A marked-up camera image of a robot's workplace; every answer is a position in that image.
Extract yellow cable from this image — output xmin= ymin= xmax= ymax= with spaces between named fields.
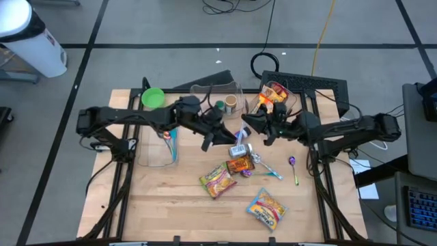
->
xmin=310 ymin=0 xmax=337 ymax=77

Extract tan lid jar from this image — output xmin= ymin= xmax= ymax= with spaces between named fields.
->
xmin=224 ymin=94 xmax=238 ymax=115

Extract white paper sheet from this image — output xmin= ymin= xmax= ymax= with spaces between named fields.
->
xmin=350 ymin=159 xmax=380 ymax=201

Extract tangled black cables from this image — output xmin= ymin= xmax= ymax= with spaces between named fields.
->
xmin=201 ymin=0 xmax=274 ymax=16

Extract blue ramen packet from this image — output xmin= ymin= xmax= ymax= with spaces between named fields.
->
xmin=245 ymin=187 xmax=289 ymax=232

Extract white trash bin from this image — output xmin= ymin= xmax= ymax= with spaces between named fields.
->
xmin=0 ymin=0 xmax=68 ymax=79

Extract black coiled cable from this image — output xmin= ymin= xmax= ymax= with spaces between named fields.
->
xmin=250 ymin=0 xmax=281 ymax=80

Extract black desktop device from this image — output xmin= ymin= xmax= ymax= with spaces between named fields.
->
xmin=414 ymin=77 xmax=437 ymax=123

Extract black triangular frame base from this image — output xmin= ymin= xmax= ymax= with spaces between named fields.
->
xmin=173 ymin=69 xmax=236 ymax=90

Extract black perforated case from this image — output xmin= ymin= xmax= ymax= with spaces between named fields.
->
xmin=259 ymin=70 xmax=351 ymax=117

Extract iridescent spoon green handle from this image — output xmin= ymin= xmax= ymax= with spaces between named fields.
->
xmin=163 ymin=131 xmax=177 ymax=163

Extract white cable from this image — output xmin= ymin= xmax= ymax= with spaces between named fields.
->
xmin=370 ymin=139 xmax=389 ymax=151

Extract purple spoon green handle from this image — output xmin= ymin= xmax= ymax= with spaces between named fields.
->
xmin=288 ymin=155 xmax=300 ymax=187

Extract black equipment piece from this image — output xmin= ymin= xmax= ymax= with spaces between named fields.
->
xmin=0 ymin=106 xmax=14 ymax=133

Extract backlit black keyboard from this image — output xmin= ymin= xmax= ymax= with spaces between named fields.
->
xmin=404 ymin=186 xmax=437 ymax=233

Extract orange dark snack packet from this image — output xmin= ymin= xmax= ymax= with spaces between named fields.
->
xmin=225 ymin=155 xmax=256 ymax=174

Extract grey desk foot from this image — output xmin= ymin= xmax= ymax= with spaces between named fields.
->
xmin=29 ymin=0 xmax=82 ymax=7
xmin=0 ymin=68 xmax=40 ymax=85

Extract clear plastic bin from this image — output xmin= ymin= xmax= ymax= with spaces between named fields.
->
xmin=190 ymin=81 xmax=249 ymax=120
xmin=247 ymin=81 xmax=298 ymax=117
xmin=136 ymin=112 xmax=180 ymax=168

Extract black desk leg bar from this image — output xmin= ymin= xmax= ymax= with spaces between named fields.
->
xmin=354 ymin=154 xmax=410 ymax=189

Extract thin black cable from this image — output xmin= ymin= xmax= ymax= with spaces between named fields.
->
xmin=85 ymin=156 xmax=117 ymax=195

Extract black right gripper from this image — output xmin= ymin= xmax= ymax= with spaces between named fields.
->
xmin=241 ymin=102 xmax=293 ymax=146

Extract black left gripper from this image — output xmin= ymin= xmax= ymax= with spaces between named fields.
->
xmin=199 ymin=107 xmax=238 ymax=152

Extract grey desk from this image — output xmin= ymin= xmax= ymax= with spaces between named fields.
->
xmin=395 ymin=83 xmax=437 ymax=246

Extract purple iridescent spoon teal handle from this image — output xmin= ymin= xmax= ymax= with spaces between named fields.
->
xmin=240 ymin=169 xmax=277 ymax=178

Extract green plastic bowl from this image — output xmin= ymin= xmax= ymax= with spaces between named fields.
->
xmin=141 ymin=87 xmax=166 ymax=110

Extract lime chili shrimp ramen packet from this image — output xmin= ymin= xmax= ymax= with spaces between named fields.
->
xmin=199 ymin=163 xmax=238 ymax=200

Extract silver spoon patterned handle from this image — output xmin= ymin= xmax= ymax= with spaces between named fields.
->
xmin=235 ymin=122 xmax=247 ymax=148
xmin=251 ymin=153 xmax=284 ymax=181

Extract silver cap spice jar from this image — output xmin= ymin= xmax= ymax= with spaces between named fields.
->
xmin=227 ymin=142 xmax=253 ymax=159

